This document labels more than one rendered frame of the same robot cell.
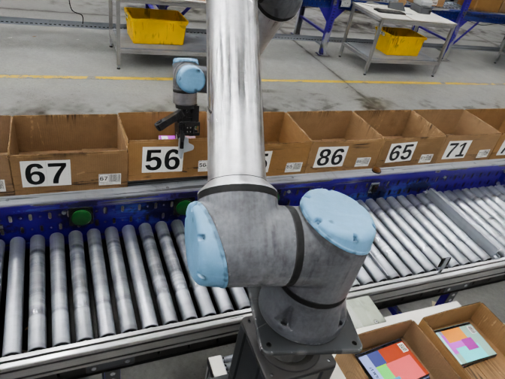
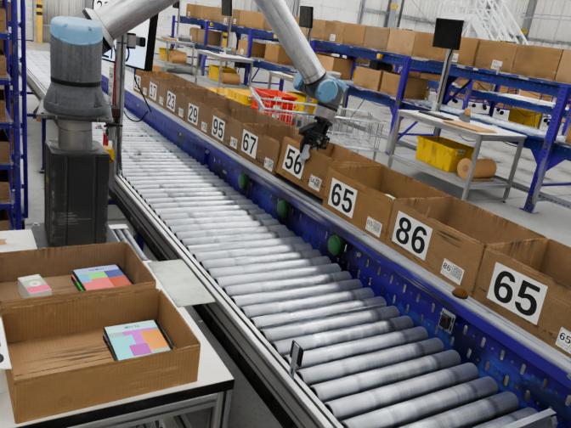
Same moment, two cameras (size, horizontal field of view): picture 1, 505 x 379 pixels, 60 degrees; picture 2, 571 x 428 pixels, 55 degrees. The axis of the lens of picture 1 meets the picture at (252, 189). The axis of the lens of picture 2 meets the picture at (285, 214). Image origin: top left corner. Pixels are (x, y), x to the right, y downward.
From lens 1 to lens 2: 2.32 m
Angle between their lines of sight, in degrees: 75
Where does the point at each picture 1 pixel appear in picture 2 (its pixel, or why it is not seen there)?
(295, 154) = (376, 208)
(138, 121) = (342, 156)
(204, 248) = not seen: hidden behind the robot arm
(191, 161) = (307, 172)
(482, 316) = (186, 362)
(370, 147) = (461, 250)
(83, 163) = (262, 143)
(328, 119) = (507, 235)
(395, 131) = not seen: outside the picture
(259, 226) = not seen: hidden behind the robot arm
